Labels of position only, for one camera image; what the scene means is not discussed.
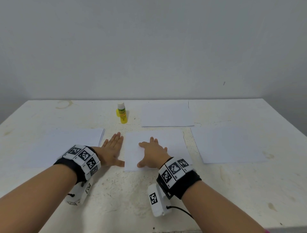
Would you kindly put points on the person's left forearm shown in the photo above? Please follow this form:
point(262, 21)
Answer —
point(31, 204)

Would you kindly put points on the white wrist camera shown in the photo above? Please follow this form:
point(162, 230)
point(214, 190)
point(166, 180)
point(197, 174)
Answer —
point(79, 194)
point(156, 200)

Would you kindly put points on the yellow glue stick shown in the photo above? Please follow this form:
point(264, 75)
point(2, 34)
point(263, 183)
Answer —
point(123, 114)

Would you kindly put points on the person's left hand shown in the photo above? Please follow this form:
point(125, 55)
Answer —
point(109, 152)

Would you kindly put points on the stack of white paper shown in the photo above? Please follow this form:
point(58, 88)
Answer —
point(57, 146)
point(228, 144)

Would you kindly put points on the person's right forearm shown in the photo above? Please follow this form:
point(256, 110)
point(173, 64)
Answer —
point(220, 209)

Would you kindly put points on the person's right hand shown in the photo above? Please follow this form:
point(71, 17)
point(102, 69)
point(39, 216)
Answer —
point(154, 154)

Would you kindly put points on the glued white paper sheet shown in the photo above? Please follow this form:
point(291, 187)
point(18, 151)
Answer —
point(165, 114)
point(177, 141)

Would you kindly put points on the black marker wristband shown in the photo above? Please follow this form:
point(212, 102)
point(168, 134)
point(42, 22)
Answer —
point(79, 163)
point(177, 176)

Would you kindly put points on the yellow glue cap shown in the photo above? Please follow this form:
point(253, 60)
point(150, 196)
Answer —
point(118, 112)

